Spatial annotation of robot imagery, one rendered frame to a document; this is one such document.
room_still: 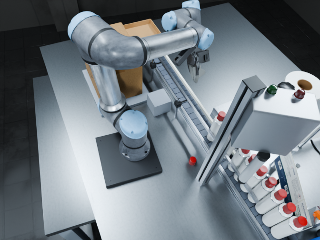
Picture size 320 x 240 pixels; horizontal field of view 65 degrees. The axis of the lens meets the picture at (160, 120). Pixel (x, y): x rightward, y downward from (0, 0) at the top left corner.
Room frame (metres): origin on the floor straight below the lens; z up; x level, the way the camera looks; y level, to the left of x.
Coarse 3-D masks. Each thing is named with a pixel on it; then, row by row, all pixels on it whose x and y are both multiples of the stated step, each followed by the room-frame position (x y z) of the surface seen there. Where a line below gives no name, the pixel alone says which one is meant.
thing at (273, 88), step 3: (273, 84) 0.46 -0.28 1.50; (270, 87) 0.45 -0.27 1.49; (273, 87) 0.45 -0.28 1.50; (276, 87) 0.45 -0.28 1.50; (267, 90) 0.45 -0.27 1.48; (270, 90) 0.45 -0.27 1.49; (273, 90) 0.44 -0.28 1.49; (276, 90) 0.45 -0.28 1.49; (267, 93) 0.45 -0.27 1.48; (270, 93) 0.44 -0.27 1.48; (273, 93) 0.44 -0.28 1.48
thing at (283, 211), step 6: (282, 204) 0.31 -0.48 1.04; (288, 204) 0.30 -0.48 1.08; (294, 204) 0.30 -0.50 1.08; (270, 210) 0.31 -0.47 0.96; (276, 210) 0.29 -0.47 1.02; (282, 210) 0.28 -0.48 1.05; (288, 210) 0.28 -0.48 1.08; (294, 210) 0.28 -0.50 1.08; (264, 216) 0.30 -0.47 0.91; (270, 216) 0.28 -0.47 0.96; (276, 216) 0.27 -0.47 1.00; (282, 216) 0.27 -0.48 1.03; (288, 216) 0.27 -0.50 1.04; (264, 222) 0.28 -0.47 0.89; (270, 222) 0.27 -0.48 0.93; (276, 222) 0.26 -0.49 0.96
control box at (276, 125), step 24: (264, 96) 0.44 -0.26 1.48; (288, 96) 0.45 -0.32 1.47; (312, 96) 0.46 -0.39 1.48; (240, 120) 0.42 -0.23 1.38; (264, 120) 0.38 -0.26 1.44; (288, 120) 0.38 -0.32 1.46; (312, 120) 0.38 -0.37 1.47; (240, 144) 0.39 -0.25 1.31; (264, 144) 0.38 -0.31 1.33; (288, 144) 0.38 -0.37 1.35
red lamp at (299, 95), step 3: (297, 90) 0.45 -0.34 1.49; (300, 90) 0.45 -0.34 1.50; (303, 90) 0.45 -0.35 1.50; (294, 93) 0.45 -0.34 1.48; (297, 93) 0.45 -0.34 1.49; (300, 93) 0.44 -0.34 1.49; (303, 93) 0.44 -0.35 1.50; (294, 96) 0.44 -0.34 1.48; (297, 96) 0.44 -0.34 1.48; (300, 96) 0.44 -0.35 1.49; (303, 96) 0.44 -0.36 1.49; (297, 99) 0.44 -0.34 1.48; (300, 99) 0.44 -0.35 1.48
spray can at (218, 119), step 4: (220, 112) 0.67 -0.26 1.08; (224, 112) 0.67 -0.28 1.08; (216, 116) 0.68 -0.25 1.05; (220, 116) 0.65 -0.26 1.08; (224, 116) 0.65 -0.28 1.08; (216, 120) 0.65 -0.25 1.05; (220, 120) 0.65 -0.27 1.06; (212, 124) 0.66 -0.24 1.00; (216, 124) 0.64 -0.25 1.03; (220, 124) 0.64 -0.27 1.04; (212, 128) 0.65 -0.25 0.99; (216, 128) 0.64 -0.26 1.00; (212, 132) 0.64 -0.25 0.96; (216, 132) 0.64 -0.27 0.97; (208, 136) 0.65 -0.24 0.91; (212, 140) 0.64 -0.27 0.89
